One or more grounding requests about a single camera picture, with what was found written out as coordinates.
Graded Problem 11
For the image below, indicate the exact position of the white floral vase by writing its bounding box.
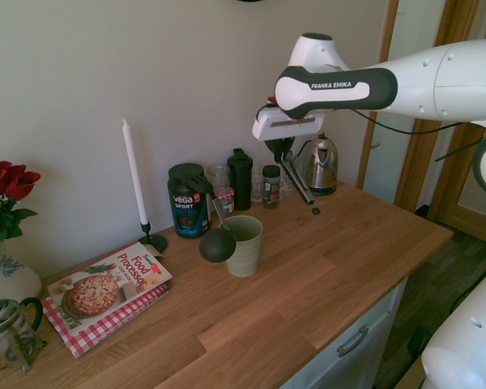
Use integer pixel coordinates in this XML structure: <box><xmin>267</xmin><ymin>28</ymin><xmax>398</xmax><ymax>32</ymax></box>
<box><xmin>0</xmin><ymin>234</ymin><xmax>44</xmax><ymax>303</ymax></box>

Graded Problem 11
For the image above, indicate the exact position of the glass French press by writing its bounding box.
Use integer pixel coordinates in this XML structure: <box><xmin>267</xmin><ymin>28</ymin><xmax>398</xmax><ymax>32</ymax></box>
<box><xmin>0</xmin><ymin>297</ymin><xmax>49</xmax><ymax>372</ymax></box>

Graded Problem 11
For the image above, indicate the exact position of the black ladle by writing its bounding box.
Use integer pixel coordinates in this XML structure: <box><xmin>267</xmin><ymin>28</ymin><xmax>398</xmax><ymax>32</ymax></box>
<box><xmin>198</xmin><ymin>220</ymin><xmax>237</xmax><ymax>264</ymax></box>

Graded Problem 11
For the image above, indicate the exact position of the black Vega protein tub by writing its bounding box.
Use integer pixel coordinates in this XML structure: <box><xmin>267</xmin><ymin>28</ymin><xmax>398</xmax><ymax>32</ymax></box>
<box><xmin>167</xmin><ymin>162</ymin><xmax>213</xmax><ymax>240</ymax></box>

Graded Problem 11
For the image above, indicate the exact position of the white taper candle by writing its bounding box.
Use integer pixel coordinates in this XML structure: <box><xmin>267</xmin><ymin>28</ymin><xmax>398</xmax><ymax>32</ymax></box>
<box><xmin>121</xmin><ymin>118</ymin><xmax>150</xmax><ymax>226</ymax></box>

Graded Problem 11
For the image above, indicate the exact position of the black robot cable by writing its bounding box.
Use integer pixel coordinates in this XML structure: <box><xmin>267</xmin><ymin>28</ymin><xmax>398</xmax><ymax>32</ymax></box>
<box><xmin>349</xmin><ymin>106</ymin><xmax>486</xmax><ymax>164</ymax></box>

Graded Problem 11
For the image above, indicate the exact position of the black candle holder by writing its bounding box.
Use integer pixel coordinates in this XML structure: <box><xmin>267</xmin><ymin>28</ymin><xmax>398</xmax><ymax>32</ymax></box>
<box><xmin>139</xmin><ymin>220</ymin><xmax>168</xmax><ymax>253</ymax></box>

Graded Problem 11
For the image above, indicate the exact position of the clear glass tumbler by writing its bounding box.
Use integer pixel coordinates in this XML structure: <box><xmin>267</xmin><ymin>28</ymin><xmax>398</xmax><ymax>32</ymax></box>
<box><xmin>250</xmin><ymin>163</ymin><xmax>269</xmax><ymax>203</ymax></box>

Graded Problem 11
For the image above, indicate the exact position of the white kitchen cabinet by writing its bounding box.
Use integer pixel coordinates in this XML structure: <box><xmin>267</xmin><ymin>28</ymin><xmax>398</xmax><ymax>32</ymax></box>
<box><xmin>266</xmin><ymin>278</ymin><xmax>410</xmax><ymax>389</ymax></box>

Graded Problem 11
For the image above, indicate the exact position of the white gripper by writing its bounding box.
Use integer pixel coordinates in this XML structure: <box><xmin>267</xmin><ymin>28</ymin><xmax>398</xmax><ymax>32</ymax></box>
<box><xmin>252</xmin><ymin>105</ymin><xmax>326</xmax><ymax>162</ymax></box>

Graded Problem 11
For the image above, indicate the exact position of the green ribbed ceramic utensil holder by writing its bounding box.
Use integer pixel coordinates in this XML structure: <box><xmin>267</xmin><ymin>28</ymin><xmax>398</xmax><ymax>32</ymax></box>
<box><xmin>219</xmin><ymin>215</ymin><xmax>264</xmax><ymax>278</ymax></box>

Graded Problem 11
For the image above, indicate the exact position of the black shaker bottle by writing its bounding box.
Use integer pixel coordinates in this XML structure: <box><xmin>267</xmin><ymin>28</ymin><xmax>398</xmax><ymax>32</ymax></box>
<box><xmin>226</xmin><ymin>147</ymin><xmax>254</xmax><ymax>212</ymax></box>

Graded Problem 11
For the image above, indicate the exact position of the stainless steel kettle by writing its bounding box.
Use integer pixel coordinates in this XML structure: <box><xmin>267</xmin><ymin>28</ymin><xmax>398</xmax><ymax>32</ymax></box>
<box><xmin>294</xmin><ymin>132</ymin><xmax>340</xmax><ymax>197</ymax></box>

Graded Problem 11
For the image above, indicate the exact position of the wooden framed door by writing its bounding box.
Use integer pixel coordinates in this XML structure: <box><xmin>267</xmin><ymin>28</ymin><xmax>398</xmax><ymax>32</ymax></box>
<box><xmin>356</xmin><ymin>0</ymin><xmax>486</xmax><ymax>248</ymax></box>

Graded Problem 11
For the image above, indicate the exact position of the Food Processor cookbook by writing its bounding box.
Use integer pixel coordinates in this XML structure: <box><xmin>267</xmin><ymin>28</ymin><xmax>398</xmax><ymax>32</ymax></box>
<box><xmin>46</xmin><ymin>242</ymin><xmax>173</xmax><ymax>336</ymax></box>

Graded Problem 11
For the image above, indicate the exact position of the red checkered book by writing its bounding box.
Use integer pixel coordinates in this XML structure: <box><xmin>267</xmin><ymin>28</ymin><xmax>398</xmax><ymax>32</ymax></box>
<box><xmin>41</xmin><ymin>283</ymin><xmax>170</xmax><ymax>360</ymax></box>

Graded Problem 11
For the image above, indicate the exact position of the jar with red checkered lid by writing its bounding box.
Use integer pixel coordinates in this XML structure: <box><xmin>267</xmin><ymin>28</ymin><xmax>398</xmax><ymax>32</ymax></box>
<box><xmin>214</xmin><ymin>187</ymin><xmax>237</xmax><ymax>218</ymax></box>

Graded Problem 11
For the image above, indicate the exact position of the red roses bouquet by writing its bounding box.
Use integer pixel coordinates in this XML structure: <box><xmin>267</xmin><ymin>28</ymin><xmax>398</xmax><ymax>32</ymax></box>
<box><xmin>0</xmin><ymin>160</ymin><xmax>42</xmax><ymax>244</ymax></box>

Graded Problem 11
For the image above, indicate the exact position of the clear glass jar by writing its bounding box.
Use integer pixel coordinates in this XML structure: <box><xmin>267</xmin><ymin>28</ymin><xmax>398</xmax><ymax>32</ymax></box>
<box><xmin>207</xmin><ymin>163</ymin><xmax>232</xmax><ymax>191</ymax></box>

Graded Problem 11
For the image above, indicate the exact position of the metal drawer handle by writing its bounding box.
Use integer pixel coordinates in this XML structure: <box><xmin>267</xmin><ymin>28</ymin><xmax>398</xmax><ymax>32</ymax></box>
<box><xmin>336</xmin><ymin>325</ymin><xmax>370</xmax><ymax>358</ymax></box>

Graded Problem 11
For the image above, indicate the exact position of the spice jar with black lid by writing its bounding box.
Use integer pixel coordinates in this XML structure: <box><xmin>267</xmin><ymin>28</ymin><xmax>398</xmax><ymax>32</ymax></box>
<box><xmin>262</xmin><ymin>165</ymin><xmax>282</xmax><ymax>211</ymax></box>

